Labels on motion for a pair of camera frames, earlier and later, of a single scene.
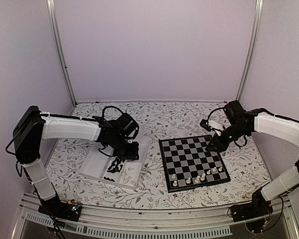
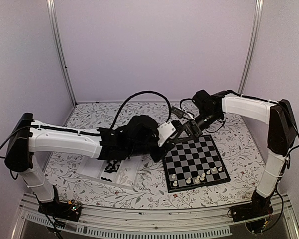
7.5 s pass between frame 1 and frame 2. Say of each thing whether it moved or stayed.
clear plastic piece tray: stayed
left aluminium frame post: stayed
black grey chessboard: stayed
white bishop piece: stayed
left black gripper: moved
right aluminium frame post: stayed
